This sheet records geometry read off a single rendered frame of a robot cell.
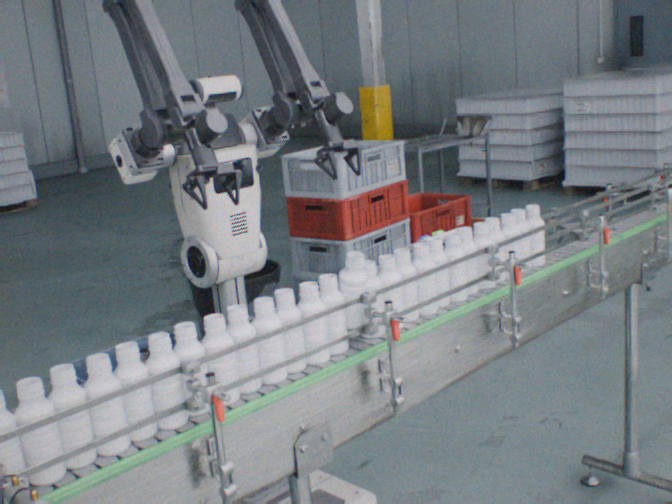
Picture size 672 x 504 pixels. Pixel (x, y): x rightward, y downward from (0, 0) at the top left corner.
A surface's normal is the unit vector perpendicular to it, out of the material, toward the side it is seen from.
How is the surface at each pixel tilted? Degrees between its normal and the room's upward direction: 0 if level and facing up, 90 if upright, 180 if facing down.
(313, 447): 90
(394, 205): 90
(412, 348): 90
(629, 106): 90
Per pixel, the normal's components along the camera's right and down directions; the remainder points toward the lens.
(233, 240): 0.71, 0.11
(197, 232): -0.67, 0.40
